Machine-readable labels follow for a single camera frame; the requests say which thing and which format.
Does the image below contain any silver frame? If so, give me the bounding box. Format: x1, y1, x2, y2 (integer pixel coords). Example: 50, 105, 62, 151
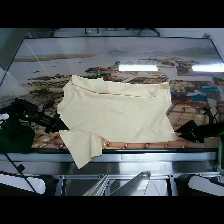
0, 28, 224, 197

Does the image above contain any dark green garment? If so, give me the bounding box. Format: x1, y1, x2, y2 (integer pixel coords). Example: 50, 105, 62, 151
0, 117, 36, 155

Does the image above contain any cream T-shirt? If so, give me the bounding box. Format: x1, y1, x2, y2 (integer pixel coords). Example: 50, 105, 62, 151
56, 74, 178, 170

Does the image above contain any black cable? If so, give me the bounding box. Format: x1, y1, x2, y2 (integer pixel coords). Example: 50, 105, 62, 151
2, 151, 38, 195

